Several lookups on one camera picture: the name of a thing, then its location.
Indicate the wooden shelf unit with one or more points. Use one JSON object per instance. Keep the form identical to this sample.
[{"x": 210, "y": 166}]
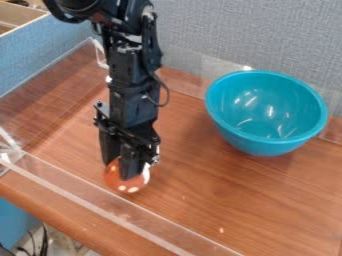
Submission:
[{"x": 16, "y": 16}]

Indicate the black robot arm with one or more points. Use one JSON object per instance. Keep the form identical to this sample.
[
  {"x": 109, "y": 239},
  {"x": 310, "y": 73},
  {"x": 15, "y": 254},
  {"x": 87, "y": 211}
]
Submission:
[{"x": 126, "y": 24}]

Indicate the clear acrylic front barrier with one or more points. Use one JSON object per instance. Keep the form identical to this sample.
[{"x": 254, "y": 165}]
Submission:
[{"x": 141, "y": 221}]

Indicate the clear acrylic left barrier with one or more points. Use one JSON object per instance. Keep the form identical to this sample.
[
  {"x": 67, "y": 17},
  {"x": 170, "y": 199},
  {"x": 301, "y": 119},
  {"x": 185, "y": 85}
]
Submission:
[{"x": 38, "y": 109}]

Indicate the blue plastic bowl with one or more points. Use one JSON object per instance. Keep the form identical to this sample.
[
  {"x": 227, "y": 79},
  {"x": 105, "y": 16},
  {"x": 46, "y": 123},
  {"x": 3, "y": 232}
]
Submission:
[{"x": 266, "y": 112}]

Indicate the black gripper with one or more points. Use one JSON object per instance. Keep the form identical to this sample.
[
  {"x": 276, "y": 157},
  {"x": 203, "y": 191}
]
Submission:
[{"x": 125, "y": 121}]

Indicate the red white-stemmed toy mushroom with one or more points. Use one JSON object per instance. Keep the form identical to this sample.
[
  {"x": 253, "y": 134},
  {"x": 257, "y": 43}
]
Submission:
[{"x": 126, "y": 186}]

